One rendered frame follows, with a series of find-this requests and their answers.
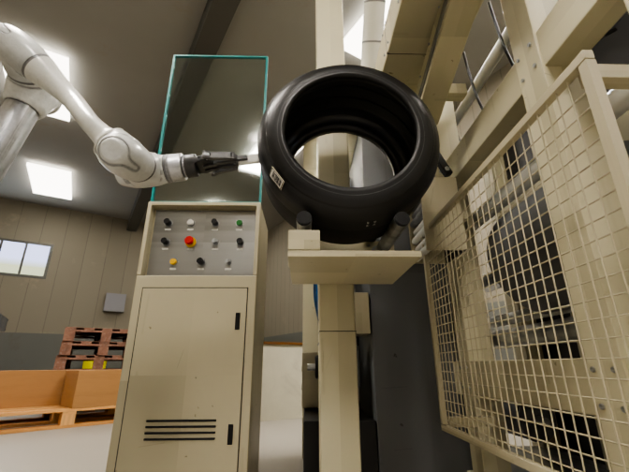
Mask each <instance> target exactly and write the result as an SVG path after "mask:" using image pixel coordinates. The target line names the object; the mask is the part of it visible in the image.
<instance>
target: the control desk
mask: <svg viewBox="0 0 629 472"><path fill-rule="evenodd" d="M267 249H268V229H267V225H266V221H265V218H264V214H263V211H262V208H261V203H260V202H162V201H149V202H148V209H147V214H146V220H145V226H144V232H143V238H142V244H141V249H140V255H139V266H138V272H137V280H136V285H135V292H134V298H133V303H132V309H131V315H130V321H129V327H128V333H127V338H126V345H125V351H124V361H123V367H122V373H121V379H120V385H119V390H118V397H117V403H116V408H115V414H114V420H113V426H112V432H111V438H110V449H109V455H108V460H107V466H106V472H258V459H259V436H260V412H261V389H262V366H263V343H264V319H265V296H266V272H267Z"/></svg>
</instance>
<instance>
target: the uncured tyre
mask: <svg viewBox="0 0 629 472"><path fill-rule="evenodd" d="M331 133H347V134H353V135H356V136H359V137H362V138H364V139H366V140H368V141H370V142H371V143H373V144H374V145H375V146H377V147H378V148H379V149H380V150H381V151H382V152H383V154H384V155H385V156H386V158H387V159H388V162H389V164H390V166H391V168H392V171H393V177H392V178H390V179H388V180H386V181H384V182H383V183H380V184H375V185H371V186H365V187H344V186H338V185H334V184H329V183H326V182H324V181H322V180H319V179H318V178H316V177H314V176H313V175H312V174H310V173H309V172H308V171H306V170H305V169H304V168H303V167H302V166H301V165H300V164H299V163H298V162H297V160H296V159H295V158H294V157H295V155H296V153H297V152H298V151H299V150H300V148H301V147H302V146H303V145H305V144H306V143H307V142H309V141H310V140H313V139H315V138H317V137H320V136H323V135H326V134H331ZM439 152H440V141H439V134H438V130H437V126H436V123H435V122H434V119H433V117H432V114H431V112H430V111H429V109H428V107H427V106H426V104H425V103H424V102H423V101H422V99H421V98H420V97H419V96H418V95H417V94H416V93H415V92H414V91H413V90H412V89H411V88H409V87H408V86H407V85H405V84H404V83H403V82H401V81H399V80H397V79H396V78H394V77H392V76H390V75H388V74H387V73H385V72H383V71H380V70H377V69H374V68H371V67H366V66H356V65H337V66H326V67H321V68H319V69H315V70H312V71H309V72H307V73H304V74H302V75H300V76H298V77H297V78H296V79H294V80H292V81H290V82H289V83H288V84H286V85H285V86H284V87H283V88H282V89H281V90H280V91H279V92H278V93H277V94H276V95H275V96H274V97H273V99H272V100H271V102H270V103H269V105H268V107H267V108H266V110H265V112H264V114H263V117H262V120H261V123H260V127H259V130H258V136H257V153H258V159H259V163H260V168H261V172H262V176H263V181H264V185H265V188H266V191H267V194H268V196H269V198H270V200H271V203H272V205H273V206H274V208H275V209H276V211H277V212H278V213H279V214H280V216H281V217H282V218H283V219H284V220H285V221H286V222H287V223H289V224H290V225H291V226H292V227H294V228H295V229H297V214H298V213H299V212H302V211H306V212H308V213H310V214H311V216H312V230H320V241H322V242H326V243H336V244H347V243H348V240H349V237H351V238H350V241H349V244H354V243H365V242H368V241H371V240H374V239H377V238H380V237H382V236H383V235H384V233H385V231H386V230H387V228H388V226H389V224H390V223H391V221H392V219H393V218H394V216H395V214H396V213H398V212H405V213H407V214H408V215H410V214H411V212H413V210H414V209H415V208H416V205H417V204H418V203H419V201H420V200H421V199H422V197H423V196H424V194H425V193H426V191H427V190H428V188H429V187H430V185H431V183H432V180H433V178H434V175H435V173H436V170H437V166H438V160H439ZM271 167H274V169H275V170H276V171H277V172H278V174H279V175H280V176H281V177H282V179H283V180H284V181H285V182H284V184H283V187H282V190H280V189H279V187H278V186H277V185H276V183H275V182H274V181H273V180H272V178H271V177H270V172H271ZM377 219H378V223H377V225H375V226H370V227H365V228H364V225H365V222H366V221H373V220H377Z"/></svg>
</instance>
